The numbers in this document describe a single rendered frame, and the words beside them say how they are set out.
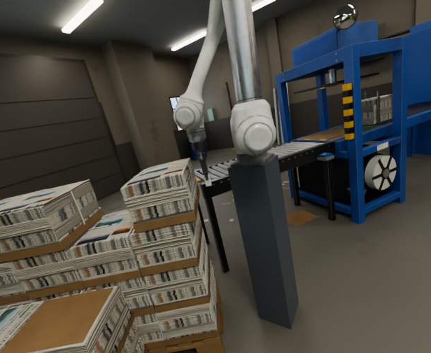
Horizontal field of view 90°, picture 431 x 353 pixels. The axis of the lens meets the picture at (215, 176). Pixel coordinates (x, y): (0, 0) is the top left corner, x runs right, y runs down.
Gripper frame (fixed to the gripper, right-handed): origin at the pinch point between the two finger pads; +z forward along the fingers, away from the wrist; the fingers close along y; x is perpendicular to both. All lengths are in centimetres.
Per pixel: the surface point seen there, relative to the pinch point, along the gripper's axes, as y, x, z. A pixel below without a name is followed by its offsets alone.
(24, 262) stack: 19, -91, 16
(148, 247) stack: 18.0, -32.9, 21.3
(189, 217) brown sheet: 18.0, -10.2, 10.6
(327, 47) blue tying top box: -109, 123, -66
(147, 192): 17.5, -25.6, -5.1
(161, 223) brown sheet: 18.2, -23.5, 10.3
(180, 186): 17.3, -10.9, -4.4
